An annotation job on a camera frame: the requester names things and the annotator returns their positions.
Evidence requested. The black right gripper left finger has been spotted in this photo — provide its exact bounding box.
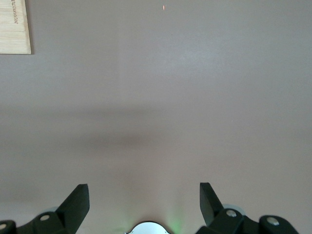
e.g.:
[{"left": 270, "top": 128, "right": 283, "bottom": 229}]
[{"left": 0, "top": 184, "right": 90, "bottom": 234}]

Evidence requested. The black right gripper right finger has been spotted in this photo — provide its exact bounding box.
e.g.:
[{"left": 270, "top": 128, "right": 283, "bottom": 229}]
[{"left": 196, "top": 182, "right": 299, "bottom": 234}]

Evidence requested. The brown table mat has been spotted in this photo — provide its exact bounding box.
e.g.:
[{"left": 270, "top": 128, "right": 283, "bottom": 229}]
[{"left": 0, "top": 0, "right": 312, "bottom": 234}]

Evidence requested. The bamboo cutting board with handle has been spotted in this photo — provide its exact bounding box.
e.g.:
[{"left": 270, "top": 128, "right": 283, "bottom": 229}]
[{"left": 0, "top": 0, "right": 32, "bottom": 55}]

